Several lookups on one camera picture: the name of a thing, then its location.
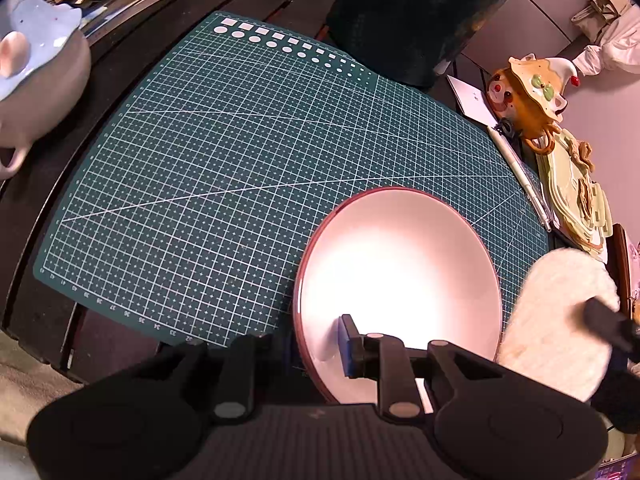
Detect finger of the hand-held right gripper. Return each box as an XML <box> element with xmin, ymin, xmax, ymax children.
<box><xmin>582</xmin><ymin>297</ymin><xmax>640</xmax><ymax>363</ymax></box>

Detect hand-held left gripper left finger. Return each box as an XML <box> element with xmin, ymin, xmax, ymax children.
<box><xmin>154</xmin><ymin>333</ymin><xmax>297</xmax><ymax>422</ymax></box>

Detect white hanging clothing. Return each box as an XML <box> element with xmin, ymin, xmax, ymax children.
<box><xmin>570</xmin><ymin>0</ymin><xmax>640</xmax><ymax>78</ymax></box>

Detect white pen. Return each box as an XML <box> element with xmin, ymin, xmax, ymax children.
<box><xmin>487</xmin><ymin>125</ymin><xmax>553</xmax><ymax>233</ymax></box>

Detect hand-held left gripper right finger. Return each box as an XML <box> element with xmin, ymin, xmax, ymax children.
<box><xmin>339</xmin><ymin>313</ymin><xmax>526</xmax><ymax>422</ymax></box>

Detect dark green kettle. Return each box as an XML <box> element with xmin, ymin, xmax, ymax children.
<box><xmin>300</xmin><ymin>0</ymin><xmax>546</xmax><ymax>88</ymax></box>

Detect green cutting mat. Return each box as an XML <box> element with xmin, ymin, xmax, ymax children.
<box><xmin>32</xmin><ymin>10</ymin><xmax>551</xmax><ymax>361</ymax></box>

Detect white note paper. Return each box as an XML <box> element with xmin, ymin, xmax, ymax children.
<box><xmin>446</xmin><ymin>75</ymin><xmax>496</xmax><ymax>123</ymax></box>

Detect orange clown ceramic pot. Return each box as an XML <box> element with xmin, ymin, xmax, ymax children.
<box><xmin>486</xmin><ymin>54</ymin><xmax>581</xmax><ymax>153</ymax></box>

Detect light green container lids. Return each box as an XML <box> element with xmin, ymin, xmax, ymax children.
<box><xmin>535</xmin><ymin>127</ymin><xmax>615</xmax><ymax>263</ymax></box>

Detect white sponge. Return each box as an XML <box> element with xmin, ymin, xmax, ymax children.
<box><xmin>495</xmin><ymin>247</ymin><xmax>621</xmax><ymax>403</ymax></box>

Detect white bowl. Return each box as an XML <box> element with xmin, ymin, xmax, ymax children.
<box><xmin>292</xmin><ymin>186</ymin><xmax>503</xmax><ymax>405</ymax></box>

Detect wooden cabinet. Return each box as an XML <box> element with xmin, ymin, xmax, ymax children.
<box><xmin>612</xmin><ymin>222</ymin><xmax>633</xmax><ymax>311</ymax></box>

